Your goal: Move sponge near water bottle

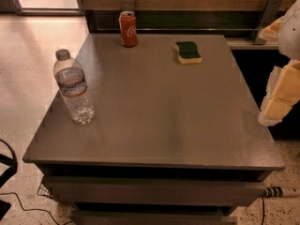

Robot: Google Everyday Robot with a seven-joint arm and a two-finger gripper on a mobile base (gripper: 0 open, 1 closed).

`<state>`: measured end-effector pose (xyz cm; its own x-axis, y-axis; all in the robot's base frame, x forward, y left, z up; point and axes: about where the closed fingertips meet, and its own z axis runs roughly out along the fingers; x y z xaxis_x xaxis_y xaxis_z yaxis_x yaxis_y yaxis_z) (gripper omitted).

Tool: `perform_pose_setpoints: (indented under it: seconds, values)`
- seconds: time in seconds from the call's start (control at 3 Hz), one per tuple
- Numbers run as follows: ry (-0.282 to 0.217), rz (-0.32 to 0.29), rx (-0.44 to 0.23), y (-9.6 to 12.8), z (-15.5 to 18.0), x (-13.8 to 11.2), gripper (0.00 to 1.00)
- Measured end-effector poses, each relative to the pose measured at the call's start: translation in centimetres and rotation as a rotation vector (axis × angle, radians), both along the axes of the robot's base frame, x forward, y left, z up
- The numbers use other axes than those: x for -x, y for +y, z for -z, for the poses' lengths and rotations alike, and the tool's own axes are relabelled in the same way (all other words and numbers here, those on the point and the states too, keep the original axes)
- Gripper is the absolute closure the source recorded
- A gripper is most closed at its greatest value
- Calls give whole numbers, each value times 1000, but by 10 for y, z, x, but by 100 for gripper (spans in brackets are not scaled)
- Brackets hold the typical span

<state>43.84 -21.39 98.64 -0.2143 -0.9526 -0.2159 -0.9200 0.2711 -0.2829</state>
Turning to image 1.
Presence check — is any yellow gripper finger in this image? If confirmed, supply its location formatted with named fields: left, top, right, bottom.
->
left=259, top=16, right=283, bottom=41
left=258, top=60, right=300, bottom=127

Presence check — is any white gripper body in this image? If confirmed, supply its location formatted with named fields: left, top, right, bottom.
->
left=278, top=0, right=300, bottom=60

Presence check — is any green and yellow sponge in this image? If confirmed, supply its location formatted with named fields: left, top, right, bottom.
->
left=174, top=41, right=203, bottom=65

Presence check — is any clear plastic water bottle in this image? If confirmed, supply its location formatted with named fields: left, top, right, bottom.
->
left=53, top=49, right=96, bottom=125

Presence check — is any grey drawer cabinet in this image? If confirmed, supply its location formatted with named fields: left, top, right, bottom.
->
left=23, top=34, right=284, bottom=218

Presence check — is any red cola can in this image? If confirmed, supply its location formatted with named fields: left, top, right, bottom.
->
left=119, top=11, right=138, bottom=48

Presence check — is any lower grey drawer front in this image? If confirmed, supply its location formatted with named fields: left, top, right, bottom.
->
left=67, top=210, right=237, bottom=225

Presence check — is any grey drawer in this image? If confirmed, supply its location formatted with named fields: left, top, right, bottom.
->
left=67, top=210, right=237, bottom=225
left=44, top=176, right=264, bottom=207

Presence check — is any upper grey drawer front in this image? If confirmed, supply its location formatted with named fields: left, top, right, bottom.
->
left=44, top=176, right=264, bottom=207

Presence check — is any black chair base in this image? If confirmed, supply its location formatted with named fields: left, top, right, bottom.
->
left=0, top=139, right=18, bottom=220

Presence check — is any right metal wall bracket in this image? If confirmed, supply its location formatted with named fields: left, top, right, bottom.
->
left=250, top=0, right=283, bottom=45

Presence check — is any metal wall bracket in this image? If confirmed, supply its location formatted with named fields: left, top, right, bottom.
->
left=250, top=0, right=283, bottom=45
left=121, top=0, right=135, bottom=12

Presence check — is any striped cable plug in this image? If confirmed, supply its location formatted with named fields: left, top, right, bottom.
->
left=263, top=187, right=300, bottom=198

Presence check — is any left metal wall bracket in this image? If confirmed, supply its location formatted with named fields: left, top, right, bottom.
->
left=121, top=0, right=135, bottom=12

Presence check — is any window frame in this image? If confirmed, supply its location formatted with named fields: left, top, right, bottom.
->
left=12, top=0, right=83, bottom=16

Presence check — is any black cable on floor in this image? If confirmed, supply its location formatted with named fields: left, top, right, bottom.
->
left=0, top=191, right=73, bottom=225

